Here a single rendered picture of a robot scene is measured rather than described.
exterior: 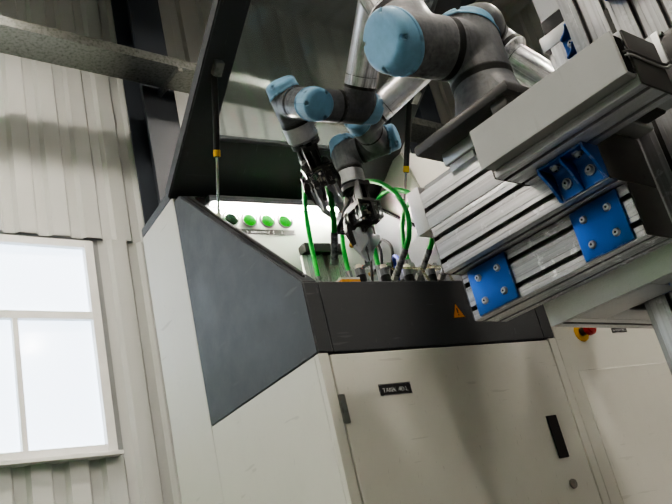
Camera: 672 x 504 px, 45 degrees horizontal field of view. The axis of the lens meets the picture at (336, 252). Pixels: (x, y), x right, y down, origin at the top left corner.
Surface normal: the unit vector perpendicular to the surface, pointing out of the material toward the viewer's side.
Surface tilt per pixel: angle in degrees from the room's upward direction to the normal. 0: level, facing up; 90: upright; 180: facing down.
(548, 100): 90
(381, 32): 97
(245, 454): 90
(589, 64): 90
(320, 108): 125
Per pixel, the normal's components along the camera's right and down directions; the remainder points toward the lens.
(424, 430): 0.49, -0.43
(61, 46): 0.22, 0.90
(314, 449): -0.84, -0.01
